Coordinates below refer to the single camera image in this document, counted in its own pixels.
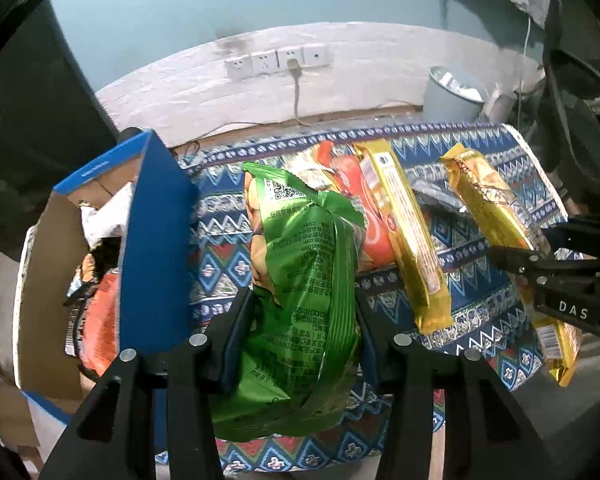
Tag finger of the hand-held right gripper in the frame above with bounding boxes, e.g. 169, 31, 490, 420
540, 215, 600, 257
489, 245, 600, 286

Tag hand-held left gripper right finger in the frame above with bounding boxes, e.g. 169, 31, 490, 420
352, 290, 551, 480

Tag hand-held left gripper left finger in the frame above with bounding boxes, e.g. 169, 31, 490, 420
40, 287, 261, 480

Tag golden long biscuit packet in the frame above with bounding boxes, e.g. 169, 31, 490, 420
440, 143, 578, 387

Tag green snack packet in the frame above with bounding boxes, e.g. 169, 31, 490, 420
211, 161, 367, 443

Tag blue cardboard box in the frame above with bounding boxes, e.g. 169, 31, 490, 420
12, 129, 201, 441

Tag orange black snack packet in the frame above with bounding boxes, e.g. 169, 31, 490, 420
65, 255, 126, 381

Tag white snack packet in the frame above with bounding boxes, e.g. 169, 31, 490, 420
80, 182, 133, 248

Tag patterned blue tablecloth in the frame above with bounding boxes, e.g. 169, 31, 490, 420
152, 122, 571, 473

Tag silver snack packet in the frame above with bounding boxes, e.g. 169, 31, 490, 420
412, 177, 468, 216

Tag yellow red-striped biscuit packet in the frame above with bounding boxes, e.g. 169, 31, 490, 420
352, 141, 453, 335

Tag orange red snack packet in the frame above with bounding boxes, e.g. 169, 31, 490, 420
285, 140, 398, 273

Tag white plastic object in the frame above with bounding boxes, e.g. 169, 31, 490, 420
485, 87, 518, 121

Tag black office chair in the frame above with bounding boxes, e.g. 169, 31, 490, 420
522, 0, 600, 241

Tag pale blue trash bin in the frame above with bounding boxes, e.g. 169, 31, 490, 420
422, 66, 490, 122

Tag white paper trash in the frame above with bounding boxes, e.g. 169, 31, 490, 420
440, 72, 483, 101

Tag brown cardboard sheet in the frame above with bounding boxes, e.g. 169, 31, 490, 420
0, 375, 46, 471

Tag dark hanging cloth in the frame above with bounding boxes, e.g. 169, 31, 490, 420
0, 0, 121, 256

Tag white thin cable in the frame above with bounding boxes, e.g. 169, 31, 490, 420
517, 15, 533, 96

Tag black floor cables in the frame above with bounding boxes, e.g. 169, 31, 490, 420
172, 139, 202, 161

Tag beige plug with cable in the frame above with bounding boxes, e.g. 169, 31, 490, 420
286, 58, 311, 126

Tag white wall socket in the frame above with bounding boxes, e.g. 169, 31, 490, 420
277, 49, 305, 72
251, 52, 280, 76
225, 56, 253, 81
302, 45, 330, 67

